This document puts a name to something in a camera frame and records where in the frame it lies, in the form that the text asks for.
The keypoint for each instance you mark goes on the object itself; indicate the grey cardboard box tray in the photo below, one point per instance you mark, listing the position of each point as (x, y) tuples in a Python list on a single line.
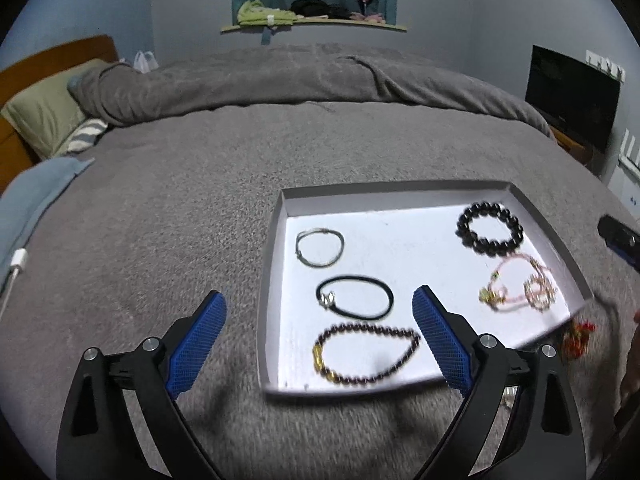
[(400, 240)]

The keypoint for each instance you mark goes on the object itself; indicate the dark cloth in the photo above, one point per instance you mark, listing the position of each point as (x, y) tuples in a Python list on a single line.
[(340, 11)]

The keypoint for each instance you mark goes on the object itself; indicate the black television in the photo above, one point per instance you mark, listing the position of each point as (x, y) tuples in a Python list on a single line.
[(570, 95)]

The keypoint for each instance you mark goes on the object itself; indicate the striped pillow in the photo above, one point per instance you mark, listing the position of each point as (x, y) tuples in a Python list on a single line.
[(82, 137)]

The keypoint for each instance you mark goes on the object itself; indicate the green cloth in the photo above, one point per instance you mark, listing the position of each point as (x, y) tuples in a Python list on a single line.
[(260, 12)]

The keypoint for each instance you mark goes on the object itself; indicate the wooden television stand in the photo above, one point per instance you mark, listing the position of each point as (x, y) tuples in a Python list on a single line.
[(575, 147)]

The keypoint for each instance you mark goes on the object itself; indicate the wooden headboard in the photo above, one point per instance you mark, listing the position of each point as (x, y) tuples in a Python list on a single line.
[(50, 55)]

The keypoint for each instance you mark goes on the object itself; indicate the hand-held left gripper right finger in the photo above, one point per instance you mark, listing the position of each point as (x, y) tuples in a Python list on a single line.
[(440, 340)]

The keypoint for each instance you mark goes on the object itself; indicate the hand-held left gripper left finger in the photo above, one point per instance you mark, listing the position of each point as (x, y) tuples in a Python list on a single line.
[(197, 345)]

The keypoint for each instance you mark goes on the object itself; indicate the thin silver bangle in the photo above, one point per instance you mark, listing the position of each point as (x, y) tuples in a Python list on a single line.
[(327, 231)]

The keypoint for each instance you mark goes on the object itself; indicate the hanging blue strip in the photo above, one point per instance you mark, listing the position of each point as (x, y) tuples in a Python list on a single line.
[(267, 35)]

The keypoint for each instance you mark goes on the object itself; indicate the pink cloth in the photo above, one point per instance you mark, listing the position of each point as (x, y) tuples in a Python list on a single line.
[(372, 17)]

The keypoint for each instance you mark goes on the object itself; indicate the grey fleece blanket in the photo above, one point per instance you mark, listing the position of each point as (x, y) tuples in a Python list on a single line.
[(175, 220)]

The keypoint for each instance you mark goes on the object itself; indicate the folded grey duvet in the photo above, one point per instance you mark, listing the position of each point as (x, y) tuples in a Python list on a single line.
[(300, 75)]

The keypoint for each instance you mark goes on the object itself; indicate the white wall hooks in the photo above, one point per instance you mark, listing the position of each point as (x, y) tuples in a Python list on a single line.
[(607, 65)]

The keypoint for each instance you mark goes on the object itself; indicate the person's right hand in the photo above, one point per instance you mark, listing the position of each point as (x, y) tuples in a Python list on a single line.
[(632, 365)]

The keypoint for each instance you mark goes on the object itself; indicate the window sill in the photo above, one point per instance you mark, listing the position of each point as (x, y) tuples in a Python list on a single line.
[(320, 26)]

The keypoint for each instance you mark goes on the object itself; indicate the black bag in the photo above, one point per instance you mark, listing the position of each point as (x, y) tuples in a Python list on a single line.
[(310, 7)]

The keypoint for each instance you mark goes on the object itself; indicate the light blue blanket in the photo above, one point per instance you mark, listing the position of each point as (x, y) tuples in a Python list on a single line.
[(30, 200)]

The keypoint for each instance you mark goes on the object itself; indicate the green pillow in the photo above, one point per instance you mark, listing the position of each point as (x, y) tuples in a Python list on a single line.
[(45, 110)]

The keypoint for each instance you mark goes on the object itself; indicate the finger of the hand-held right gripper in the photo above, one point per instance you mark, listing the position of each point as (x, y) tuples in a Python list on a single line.
[(620, 235)]

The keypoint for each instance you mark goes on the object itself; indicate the white router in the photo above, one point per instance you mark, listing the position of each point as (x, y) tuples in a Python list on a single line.
[(630, 170)]

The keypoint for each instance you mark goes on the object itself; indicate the white plastic bag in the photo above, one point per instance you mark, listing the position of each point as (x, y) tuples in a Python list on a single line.
[(145, 62)]

